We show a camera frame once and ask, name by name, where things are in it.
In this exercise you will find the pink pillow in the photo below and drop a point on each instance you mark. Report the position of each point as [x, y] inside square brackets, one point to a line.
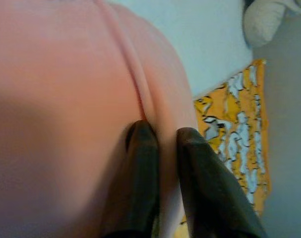
[66, 74]

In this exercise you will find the yellow cartoon print blanket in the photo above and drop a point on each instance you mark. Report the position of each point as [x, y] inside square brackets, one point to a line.
[244, 124]

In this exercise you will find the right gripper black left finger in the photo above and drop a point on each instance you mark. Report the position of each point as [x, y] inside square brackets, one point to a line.
[142, 173]

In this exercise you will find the white quilted mattress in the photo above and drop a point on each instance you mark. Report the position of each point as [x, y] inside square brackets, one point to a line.
[202, 37]

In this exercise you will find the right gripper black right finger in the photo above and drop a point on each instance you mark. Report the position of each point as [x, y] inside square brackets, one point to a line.
[204, 193]

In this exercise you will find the beige plush toy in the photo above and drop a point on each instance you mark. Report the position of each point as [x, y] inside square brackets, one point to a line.
[264, 22]

